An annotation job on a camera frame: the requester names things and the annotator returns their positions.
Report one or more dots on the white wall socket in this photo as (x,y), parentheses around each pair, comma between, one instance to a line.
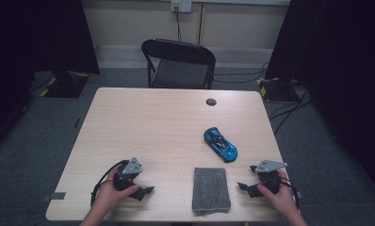
(181,5)

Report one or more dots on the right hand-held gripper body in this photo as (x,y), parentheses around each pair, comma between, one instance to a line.
(269,180)

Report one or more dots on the grey tape strip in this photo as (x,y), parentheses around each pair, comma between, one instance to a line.
(299,194)
(54,196)

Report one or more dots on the person's left hand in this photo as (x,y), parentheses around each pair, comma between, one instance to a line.
(108,196)

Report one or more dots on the grey terry cloth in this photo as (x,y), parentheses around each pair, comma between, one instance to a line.
(210,191)

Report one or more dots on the black curtain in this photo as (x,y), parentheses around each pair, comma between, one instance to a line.
(35,37)
(342,62)

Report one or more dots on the person's right hand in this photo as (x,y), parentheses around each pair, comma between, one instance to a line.
(283,201)

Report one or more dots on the blue and black toy car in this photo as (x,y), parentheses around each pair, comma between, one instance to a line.
(220,144)

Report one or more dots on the vertical wall conduit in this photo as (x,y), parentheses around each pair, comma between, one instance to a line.
(201,23)

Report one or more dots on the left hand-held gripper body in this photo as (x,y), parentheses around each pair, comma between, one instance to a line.
(126,179)

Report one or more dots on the black stand base striped tape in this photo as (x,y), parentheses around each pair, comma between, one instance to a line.
(276,91)
(66,86)

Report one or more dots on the black folding chair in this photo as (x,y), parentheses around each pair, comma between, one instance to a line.
(179,73)

